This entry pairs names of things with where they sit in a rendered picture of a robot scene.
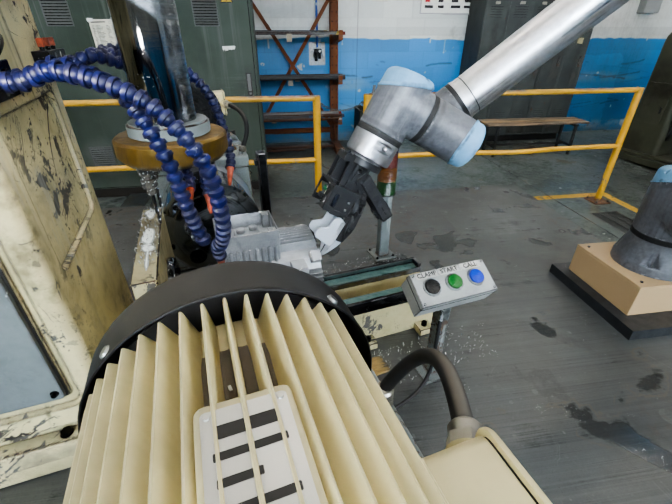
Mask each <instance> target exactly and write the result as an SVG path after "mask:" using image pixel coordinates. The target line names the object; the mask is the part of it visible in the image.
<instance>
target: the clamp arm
mask: <svg viewBox="0 0 672 504"><path fill-rule="evenodd" d="M255 154H256V158H254V164H255V166H257V172H258V181H259V190H260V199H261V208H262V211H267V210H269V211H270V213H271V215H272V209H271V198H270V188H269V178H268V167H267V157H266V153H265V151H264V150H256V151H255Z"/></svg>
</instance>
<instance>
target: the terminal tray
mask: <svg viewBox="0 0 672 504"><path fill-rule="evenodd" d="M263 212H266V214H263ZM230 221H231V223H232V227H231V229H232V233H231V239H230V244H229V245H228V247H227V249H226V253H227V258H226V259H225V263H226V262H234V261H266V262H267V261H269V262H273V260H275V261H276V262H278V261H279V259H281V251H280V236H279V229H278V227H277V225H276V223H275V221H274V219H273V217H272V215H271V213H270V211H269V210H267V211H260V212H253V213H246V214H239V215H233V216H231V220H230ZM271 227H273V228H274V229H270V228H271Z"/></svg>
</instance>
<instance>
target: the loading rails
mask: <svg viewBox="0 0 672 504"><path fill-rule="evenodd" d="M420 269H421V262H420V261H418V260H417V259H416V258H415V257H409V258H404V259H399V260H394V261H390V262H385V263H380V264H375V265H371V266H366V267H361V268H356V269H351V270H347V271H342V272H337V273H332V274H328V275H323V276H324V277H323V279H324V281H323V282H324V283H325V284H327V285H328V286H329V287H330V288H332V289H333V290H334V291H335V292H336V293H337V294H338V295H339V296H340V297H341V298H342V300H343V301H344V302H345V304H346V305H347V307H348V308H349V310H350V312H351V313H352V315H353V316H354V318H355V320H356V321H357V323H358V324H359V325H360V327H361V328H362V329H363V331H364V333H365V335H366V337H367V339H368V342H369V345H370V349H371V350H373V349H376V348H378V342H377V341H376V338H379V337H383V336H387V335H390V334H394V333H397V332H401V331H405V330H408V329H412V328H414V329H415V331H416V332H417V333H418V334H419V336H422V335H425V334H429V332H430V327H431V324H430V323H431V321H432V315H433V312H432V313H428V314H424V315H420V316H417V317H414V316H413V313H412V311H411V309H410V306H409V304H408V301H407V299H406V297H405V294H404V292H403V289H402V287H401V285H402V284H403V282H404V281H405V280H406V277H408V276H409V275H412V274H416V273H420Z"/></svg>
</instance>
